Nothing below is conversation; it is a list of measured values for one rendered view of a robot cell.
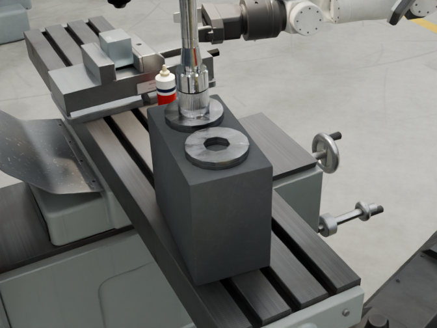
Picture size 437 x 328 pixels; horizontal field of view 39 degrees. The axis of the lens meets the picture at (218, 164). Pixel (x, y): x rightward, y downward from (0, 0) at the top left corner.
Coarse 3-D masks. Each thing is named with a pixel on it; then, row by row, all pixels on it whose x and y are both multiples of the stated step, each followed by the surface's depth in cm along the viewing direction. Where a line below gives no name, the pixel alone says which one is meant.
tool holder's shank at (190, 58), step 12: (180, 0) 83; (192, 0) 82; (180, 12) 84; (192, 12) 83; (180, 24) 85; (192, 24) 84; (192, 36) 85; (192, 48) 86; (180, 60) 88; (192, 60) 87
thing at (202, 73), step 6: (180, 66) 90; (204, 66) 89; (180, 72) 88; (186, 72) 88; (192, 72) 88; (198, 72) 88; (204, 72) 88; (180, 78) 88; (186, 78) 88; (192, 78) 87; (198, 78) 88; (204, 78) 88
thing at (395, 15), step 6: (402, 0) 52; (408, 0) 52; (414, 0) 54; (396, 6) 52; (402, 6) 52; (408, 6) 53; (390, 12) 52; (396, 12) 52; (402, 12) 52; (390, 18) 53; (396, 18) 52; (396, 24) 53
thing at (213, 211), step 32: (160, 128) 92; (192, 128) 90; (224, 128) 89; (160, 160) 95; (192, 160) 83; (224, 160) 82; (256, 160) 84; (160, 192) 101; (192, 192) 81; (224, 192) 83; (256, 192) 85; (192, 224) 84; (224, 224) 86; (256, 224) 88; (192, 256) 88; (224, 256) 89; (256, 256) 92
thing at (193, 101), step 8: (176, 80) 89; (184, 88) 89; (192, 88) 88; (200, 88) 89; (208, 88) 91; (184, 96) 89; (192, 96) 89; (200, 96) 90; (208, 96) 91; (184, 104) 90; (192, 104) 90; (200, 104) 90; (208, 104) 92; (184, 112) 91; (192, 112) 91; (200, 112) 91; (208, 112) 92
